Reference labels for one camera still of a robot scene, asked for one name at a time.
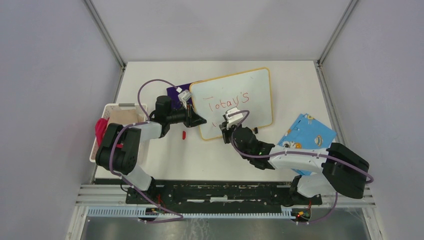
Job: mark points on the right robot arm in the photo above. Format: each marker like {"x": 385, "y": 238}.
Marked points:
{"x": 335, "y": 169}

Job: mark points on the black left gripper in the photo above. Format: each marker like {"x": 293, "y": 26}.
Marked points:
{"x": 192, "y": 119}

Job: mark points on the purple cloth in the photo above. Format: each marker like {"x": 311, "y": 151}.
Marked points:
{"x": 173, "y": 93}

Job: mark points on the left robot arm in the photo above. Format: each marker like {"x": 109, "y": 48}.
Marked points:
{"x": 119, "y": 149}

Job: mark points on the blue cartoon astronaut cloth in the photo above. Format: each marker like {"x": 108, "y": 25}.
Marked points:
{"x": 308, "y": 133}

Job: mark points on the beige folded cloth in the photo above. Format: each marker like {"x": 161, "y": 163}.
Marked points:
{"x": 124, "y": 117}

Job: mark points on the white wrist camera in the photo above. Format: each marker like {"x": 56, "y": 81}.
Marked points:
{"x": 232, "y": 117}
{"x": 184, "y": 96}

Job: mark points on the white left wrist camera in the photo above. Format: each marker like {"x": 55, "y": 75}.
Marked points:
{"x": 184, "y": 96}

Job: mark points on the pink cloth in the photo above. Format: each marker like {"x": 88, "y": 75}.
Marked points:
{"x": 100, "y": 129}

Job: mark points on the yellow framed whiteboard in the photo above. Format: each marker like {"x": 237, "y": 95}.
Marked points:
{"x": 248, "y": 90}

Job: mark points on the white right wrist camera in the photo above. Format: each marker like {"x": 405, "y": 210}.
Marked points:
{"x": 232, "y": 117}

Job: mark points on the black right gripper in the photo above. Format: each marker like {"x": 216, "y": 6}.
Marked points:
{"x": 226, "y": 131}

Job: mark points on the aluminium corner post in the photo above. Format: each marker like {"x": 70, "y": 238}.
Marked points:
{"x": 89, "y": 4}
{"x": 336, "y": 32}

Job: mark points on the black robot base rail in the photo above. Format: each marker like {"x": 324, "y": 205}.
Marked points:
{"x": 226, "y": 197}

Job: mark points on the white plastic basket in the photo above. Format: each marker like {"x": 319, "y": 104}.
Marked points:
{"x": 106, "y": 113}

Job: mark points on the aluminium left corner post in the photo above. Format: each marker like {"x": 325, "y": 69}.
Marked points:
{"x": 89, "y": 4}

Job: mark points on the aluminium right corner post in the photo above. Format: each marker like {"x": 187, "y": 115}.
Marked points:
{"x": 336, "y": 32}

